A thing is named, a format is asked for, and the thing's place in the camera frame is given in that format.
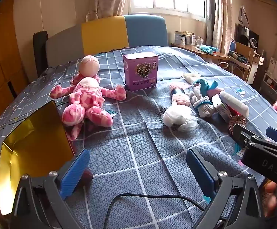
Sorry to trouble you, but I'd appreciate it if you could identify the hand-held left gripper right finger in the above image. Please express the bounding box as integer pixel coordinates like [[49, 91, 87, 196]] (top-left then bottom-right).
[[186, 148, 266, 229]]

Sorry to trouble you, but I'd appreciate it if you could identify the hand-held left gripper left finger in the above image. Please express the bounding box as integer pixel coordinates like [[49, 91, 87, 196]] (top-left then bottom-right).
[[11, 148, 92, 229]]

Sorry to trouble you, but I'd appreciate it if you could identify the brown hair scrunchie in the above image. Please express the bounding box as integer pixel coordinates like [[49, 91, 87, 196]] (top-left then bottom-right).
[[227, 115, 253, 134]]

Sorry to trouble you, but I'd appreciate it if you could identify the white cloth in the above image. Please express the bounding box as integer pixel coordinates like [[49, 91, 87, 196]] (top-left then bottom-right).
[[219, 91, 250, 117]]

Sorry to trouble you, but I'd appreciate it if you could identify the gold tin box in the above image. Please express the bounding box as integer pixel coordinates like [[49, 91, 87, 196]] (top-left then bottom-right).
[[0, 100, 94, 216]]

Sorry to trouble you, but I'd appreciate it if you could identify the white plastic bag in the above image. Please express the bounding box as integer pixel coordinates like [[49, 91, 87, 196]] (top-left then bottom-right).
[[162, 101, 199, 131]]

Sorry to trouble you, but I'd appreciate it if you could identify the blue plush doll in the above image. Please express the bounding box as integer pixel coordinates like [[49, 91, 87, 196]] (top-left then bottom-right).
[[192, 78, 225, 98]]

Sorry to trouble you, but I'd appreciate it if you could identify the beige cloth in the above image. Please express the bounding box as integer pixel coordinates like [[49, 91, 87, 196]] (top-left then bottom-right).
[[183, 73, 203, 85]]

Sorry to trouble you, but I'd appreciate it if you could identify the person's right hand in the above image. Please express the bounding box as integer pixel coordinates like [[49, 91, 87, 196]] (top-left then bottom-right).
[[259, 181, 277, 218]]

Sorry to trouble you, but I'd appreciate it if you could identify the white storage shelf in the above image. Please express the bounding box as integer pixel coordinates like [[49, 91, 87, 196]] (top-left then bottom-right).
[[260, 73, 277, 96]]

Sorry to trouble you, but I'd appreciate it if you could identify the pink spotted plush giraffe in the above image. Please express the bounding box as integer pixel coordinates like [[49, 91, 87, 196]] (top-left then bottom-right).
[[50, 55, 127, 141]]

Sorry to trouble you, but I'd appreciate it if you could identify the wooden chair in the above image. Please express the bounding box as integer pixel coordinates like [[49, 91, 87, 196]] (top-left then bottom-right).
[[228, 39, 256, 77]]

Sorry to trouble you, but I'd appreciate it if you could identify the wooden desk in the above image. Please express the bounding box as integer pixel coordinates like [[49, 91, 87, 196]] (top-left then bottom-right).
[[171, 42, 231, 65]]

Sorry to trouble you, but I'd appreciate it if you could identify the teal plush item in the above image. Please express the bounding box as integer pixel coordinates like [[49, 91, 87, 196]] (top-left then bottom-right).
[[199, 45, 220, 54]]

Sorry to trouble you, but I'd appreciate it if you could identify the white desk fan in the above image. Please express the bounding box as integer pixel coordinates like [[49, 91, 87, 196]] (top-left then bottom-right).
[[247, 32, 259, 51]]

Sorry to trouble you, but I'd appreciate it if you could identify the purple cardboard box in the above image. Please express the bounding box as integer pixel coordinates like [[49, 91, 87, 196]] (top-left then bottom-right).
[[122, 52, 159, 92]]

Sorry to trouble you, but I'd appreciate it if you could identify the black rolled mat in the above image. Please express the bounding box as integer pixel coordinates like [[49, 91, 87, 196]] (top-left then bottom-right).
[[33, 31, 49, 78]]

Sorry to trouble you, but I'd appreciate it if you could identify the wooden wardrobe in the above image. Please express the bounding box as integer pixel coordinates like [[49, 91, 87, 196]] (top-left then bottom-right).
[[0, 0, 35, 134]]

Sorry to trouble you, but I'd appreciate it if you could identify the grey yellow blue headboard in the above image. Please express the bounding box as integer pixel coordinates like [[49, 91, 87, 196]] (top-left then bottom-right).
[[45, 15, 169, 68]]

